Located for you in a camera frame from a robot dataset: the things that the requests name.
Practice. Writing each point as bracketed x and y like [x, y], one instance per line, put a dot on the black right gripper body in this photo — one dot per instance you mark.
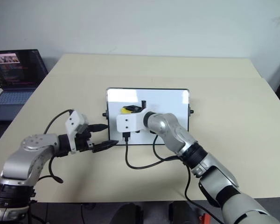
[138, 109]

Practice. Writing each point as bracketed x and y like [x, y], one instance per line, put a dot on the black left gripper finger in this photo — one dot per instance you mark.
[98, 128]
[105, 145]

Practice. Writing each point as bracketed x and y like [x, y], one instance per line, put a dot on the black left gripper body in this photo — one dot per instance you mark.
[83, 141]

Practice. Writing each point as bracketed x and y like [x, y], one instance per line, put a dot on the yellow whiteboard eraser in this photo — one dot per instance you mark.
[124, 110]

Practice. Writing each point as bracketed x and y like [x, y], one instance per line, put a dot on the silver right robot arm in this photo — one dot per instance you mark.
[172, 130]

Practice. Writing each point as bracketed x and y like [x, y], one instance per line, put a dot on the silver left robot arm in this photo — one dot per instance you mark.
[18, 161]

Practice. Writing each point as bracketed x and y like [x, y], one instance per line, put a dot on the black-framed whiteboard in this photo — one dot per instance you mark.
[163, 105]

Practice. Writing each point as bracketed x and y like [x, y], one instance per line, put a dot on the open blue laptop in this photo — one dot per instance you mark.
[14, 74]

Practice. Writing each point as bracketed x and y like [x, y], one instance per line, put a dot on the dark rounded shape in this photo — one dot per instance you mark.
[179, 214]

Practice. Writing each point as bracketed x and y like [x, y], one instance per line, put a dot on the small red object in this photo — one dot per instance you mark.
[205, 219]

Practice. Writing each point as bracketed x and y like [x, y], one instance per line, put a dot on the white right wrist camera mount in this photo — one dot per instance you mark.
[128, 122]

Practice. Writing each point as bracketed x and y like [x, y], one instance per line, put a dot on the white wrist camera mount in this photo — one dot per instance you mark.
[128, 122]
[73, 121]

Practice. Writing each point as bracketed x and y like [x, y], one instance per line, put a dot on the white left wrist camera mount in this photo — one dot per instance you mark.
[73, 121]

